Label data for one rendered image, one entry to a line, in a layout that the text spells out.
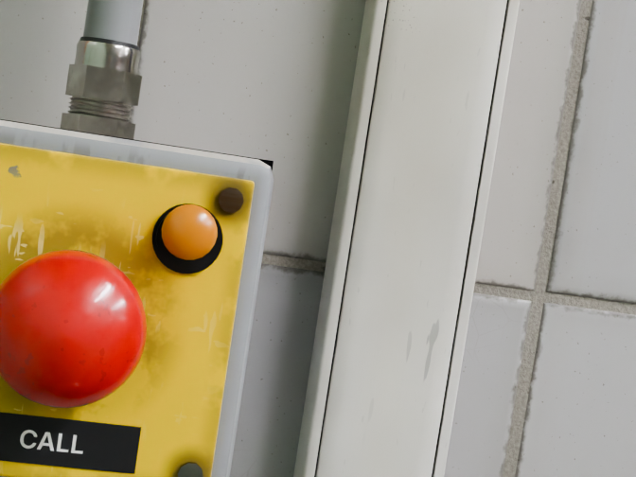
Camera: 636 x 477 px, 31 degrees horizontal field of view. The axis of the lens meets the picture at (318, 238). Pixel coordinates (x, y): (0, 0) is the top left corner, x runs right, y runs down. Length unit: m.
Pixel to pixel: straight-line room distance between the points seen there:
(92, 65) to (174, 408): 0.10
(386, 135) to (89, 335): 0.13
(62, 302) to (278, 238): 0.12
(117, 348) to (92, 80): 0.09
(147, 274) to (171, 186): 0.02
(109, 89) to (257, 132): 0.07
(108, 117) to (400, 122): 0.10
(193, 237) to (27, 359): 0.05
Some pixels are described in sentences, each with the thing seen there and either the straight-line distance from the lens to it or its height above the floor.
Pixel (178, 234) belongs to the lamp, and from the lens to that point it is 0.31.
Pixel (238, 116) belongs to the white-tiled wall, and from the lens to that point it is 0.39.
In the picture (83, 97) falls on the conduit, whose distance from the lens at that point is 0.34.
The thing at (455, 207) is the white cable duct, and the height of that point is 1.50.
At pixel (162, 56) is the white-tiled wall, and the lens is 0.39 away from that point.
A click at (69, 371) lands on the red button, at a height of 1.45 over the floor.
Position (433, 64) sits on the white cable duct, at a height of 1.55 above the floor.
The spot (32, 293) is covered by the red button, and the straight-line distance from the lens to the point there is 0.29.
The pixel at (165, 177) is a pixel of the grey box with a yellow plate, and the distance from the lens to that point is 0.31.
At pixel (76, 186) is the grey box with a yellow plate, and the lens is 0.31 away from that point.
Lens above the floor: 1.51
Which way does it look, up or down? 3 degrees down
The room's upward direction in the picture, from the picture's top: 9 degrees clockwise
